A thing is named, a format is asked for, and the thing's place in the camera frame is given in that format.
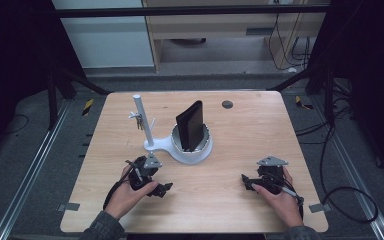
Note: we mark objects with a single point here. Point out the grey tape piece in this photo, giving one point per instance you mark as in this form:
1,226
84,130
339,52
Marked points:
320,207
69,206

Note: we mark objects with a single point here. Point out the white key stand with bowl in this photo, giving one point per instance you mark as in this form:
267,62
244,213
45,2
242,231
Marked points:
193,156

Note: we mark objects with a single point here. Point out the yellow black striped tape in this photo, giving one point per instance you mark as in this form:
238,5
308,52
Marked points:
302,103
87,106

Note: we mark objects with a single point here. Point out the person's left hand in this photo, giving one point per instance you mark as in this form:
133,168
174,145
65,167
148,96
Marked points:
126,200

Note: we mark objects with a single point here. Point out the person's right hand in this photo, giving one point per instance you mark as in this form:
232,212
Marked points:
280,205

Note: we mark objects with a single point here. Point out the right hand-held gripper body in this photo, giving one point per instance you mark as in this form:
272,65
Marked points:
271,173

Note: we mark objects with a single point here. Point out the grey round table grommet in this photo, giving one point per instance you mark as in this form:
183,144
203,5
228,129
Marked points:
227,104

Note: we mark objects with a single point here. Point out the black metal stand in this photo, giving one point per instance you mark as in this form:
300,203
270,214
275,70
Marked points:
316,80
66,83

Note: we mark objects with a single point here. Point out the black wallet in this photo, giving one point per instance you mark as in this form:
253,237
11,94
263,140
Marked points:
190,126

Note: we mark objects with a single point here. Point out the black horizontal bar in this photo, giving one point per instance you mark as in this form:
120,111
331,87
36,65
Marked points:
180,11

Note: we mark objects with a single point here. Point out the metal floor rail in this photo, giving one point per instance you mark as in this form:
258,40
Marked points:
356,173
30,173

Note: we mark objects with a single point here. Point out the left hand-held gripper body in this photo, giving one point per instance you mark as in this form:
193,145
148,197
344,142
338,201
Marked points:
143,173

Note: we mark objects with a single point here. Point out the wooden desk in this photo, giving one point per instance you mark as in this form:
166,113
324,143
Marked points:
213,30

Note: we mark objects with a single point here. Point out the white cabinet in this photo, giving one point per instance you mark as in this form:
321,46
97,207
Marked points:
106,40

